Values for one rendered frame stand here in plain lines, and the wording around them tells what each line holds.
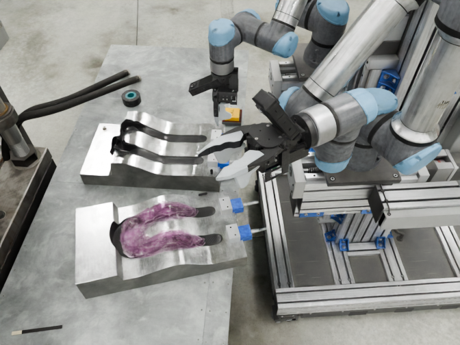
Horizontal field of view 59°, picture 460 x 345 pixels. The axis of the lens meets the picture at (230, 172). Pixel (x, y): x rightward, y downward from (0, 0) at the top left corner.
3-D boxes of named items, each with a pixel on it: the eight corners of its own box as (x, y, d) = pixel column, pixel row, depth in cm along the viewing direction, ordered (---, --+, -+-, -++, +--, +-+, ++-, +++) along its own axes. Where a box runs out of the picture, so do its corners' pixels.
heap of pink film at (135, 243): (196, 204, 137) (195, 189, 130) (207, 250, 126) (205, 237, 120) (118, 218, 133) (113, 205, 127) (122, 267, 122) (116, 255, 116)
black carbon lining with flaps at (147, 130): (207, 138, 154) (206, 120, 147) (202, 170, 144) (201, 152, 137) (118, 133, 156) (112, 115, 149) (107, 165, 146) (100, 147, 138)
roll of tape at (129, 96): (143, 104, 177) (142, 98, 174) (125, 109, 175) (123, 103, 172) (138, 93, 181) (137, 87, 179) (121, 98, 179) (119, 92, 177)
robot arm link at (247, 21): (270, 37, 127) (250, 54, 121) (241, 26, 131) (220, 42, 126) (272, 14, 121) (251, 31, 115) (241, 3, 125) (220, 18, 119)
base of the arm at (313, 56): (337, 46, 163) (342, 24, 155) (346, 69, 154) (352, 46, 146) (300, 48, 162) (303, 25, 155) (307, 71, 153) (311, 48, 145)
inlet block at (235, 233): (264, 226, 135) (265, 217, 130) (268, 239, 132) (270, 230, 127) (225, 234, 133) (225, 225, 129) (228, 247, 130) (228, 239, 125)
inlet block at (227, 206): (255, 200, 141) (256, 191, 137) (259, 211, 138) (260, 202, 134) (218, 207, 139) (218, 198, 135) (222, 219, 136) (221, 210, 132)
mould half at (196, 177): (224, 139, 163) (224, 115, 153) (219, 192, 147) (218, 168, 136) (103, 133, 165) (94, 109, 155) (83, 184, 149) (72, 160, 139)
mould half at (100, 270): (228, 199, 145) (228, 181, 136) (246, 264, 129) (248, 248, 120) (85, 226, 138) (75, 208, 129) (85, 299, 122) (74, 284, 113)
